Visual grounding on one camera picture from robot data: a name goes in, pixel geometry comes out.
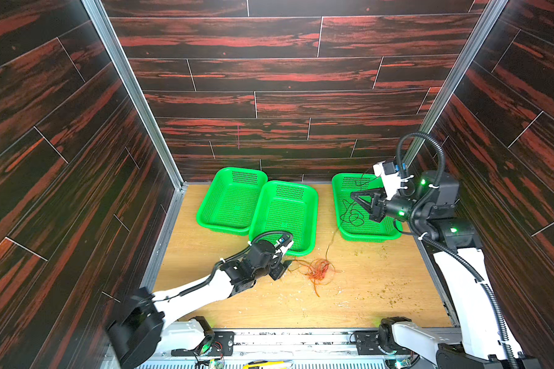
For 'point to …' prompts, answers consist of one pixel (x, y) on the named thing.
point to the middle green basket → (288, 207)
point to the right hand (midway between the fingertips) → (357, 192)
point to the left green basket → (228, 203)
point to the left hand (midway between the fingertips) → (287, 256)
